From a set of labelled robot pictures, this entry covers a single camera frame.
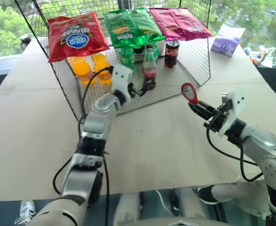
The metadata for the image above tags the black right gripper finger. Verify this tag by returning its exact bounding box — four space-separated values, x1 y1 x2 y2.
197 101 218 113
187 102 215 121

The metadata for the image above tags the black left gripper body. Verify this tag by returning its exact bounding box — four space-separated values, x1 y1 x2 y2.
127 82 139 98

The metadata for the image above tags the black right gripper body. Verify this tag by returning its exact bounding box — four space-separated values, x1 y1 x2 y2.
203 105 231 133

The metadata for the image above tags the red bottle opener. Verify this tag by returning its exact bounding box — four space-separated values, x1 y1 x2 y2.
180 82 203 105

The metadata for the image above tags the glass cola bottle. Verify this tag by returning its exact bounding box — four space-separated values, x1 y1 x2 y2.
141 44 158 91

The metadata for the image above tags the green soda plastic bottle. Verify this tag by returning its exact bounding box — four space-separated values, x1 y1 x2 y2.
118 47 136 72
152 43 160 62

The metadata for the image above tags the orange soda plastic bottle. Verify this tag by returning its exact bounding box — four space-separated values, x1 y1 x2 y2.
90 52 113 86
67 56 97 86

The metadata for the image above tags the dark cola can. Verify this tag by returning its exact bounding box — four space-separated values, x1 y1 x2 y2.
164 40 181 69

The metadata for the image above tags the green chip bag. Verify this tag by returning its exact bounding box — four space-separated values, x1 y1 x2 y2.
103 8 166 49

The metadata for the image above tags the purple tissue pack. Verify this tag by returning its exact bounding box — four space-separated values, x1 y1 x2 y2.
210 23 247 58

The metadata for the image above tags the magenta chip bag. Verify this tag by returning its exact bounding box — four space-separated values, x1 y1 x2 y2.
149 7 213 42

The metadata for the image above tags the person leg in white trousers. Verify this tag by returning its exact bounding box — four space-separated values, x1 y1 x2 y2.
211 181 269 201

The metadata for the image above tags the red chip bag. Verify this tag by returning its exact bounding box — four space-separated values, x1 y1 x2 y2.
47 11 111 64

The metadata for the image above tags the black shoe with white sole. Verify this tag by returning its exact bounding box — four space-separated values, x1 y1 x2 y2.
197 186 220 205

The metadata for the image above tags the black round object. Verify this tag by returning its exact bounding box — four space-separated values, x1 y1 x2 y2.
19 33 33 50

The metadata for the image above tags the white sneaker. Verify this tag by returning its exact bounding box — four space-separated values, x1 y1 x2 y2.
14 200 37 226

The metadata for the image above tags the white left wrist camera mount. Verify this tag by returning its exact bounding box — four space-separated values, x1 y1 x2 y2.
111 64 134 101

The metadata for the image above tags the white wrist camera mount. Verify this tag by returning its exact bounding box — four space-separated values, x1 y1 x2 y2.
219 87 246 137
111 64 134 101

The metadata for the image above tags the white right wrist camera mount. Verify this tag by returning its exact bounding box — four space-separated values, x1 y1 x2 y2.
219 87 246 137

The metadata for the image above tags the black wire mesh rack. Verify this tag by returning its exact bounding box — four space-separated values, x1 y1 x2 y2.
14 0 212 122

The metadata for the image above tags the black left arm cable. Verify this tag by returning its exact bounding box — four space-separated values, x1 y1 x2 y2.
52 66 114 226

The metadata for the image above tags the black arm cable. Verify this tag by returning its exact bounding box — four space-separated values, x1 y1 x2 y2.
52 66 114 226
206 122 264 183

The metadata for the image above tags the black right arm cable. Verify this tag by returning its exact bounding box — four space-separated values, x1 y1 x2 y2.
206 122 264 183

